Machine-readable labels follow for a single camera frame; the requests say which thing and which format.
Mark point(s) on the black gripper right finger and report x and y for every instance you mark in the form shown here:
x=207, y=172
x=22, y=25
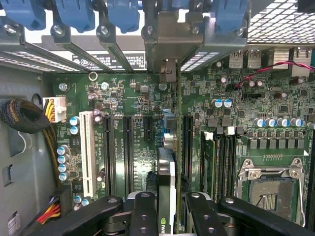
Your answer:
x=206, y=218

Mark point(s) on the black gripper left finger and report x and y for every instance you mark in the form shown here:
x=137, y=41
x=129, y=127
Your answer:
x=144, y=216

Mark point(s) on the black RAM slot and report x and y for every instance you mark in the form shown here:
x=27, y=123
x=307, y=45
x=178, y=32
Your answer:
x=227, y=167
x=220, y=167
x=233, y=147

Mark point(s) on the long black expansion slot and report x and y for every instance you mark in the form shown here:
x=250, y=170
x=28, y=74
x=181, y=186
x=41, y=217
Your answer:
x=128, y=152
x=108, y=152
x=188, y=147

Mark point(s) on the CPU socket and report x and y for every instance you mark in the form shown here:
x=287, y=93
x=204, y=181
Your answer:
x=270, y=194

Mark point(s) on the white expansion slot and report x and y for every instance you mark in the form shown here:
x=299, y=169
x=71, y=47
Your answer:
x=87, y=152

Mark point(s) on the short black expansion slot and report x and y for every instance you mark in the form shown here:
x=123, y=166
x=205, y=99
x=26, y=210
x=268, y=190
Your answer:
x=148, y=127

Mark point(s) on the socket locking lever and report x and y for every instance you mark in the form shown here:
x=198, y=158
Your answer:
x=302, y=196

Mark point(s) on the open dark PC case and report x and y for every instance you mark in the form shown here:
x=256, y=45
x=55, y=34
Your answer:
x=22, y=159

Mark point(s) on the white power connector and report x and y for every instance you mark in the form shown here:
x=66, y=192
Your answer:
x=59, y=110

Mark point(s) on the green motherboard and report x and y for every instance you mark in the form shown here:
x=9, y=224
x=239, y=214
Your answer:
x=270, y=98

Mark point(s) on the metal slot cover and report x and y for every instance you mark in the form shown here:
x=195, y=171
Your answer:
x=108, y=40
x=221, y=39
x=12, y=39

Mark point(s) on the blue card latch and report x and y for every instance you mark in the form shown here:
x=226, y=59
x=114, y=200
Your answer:
x=231, y=14
x=73, y=13
x=123, y=14
x=24, y=12

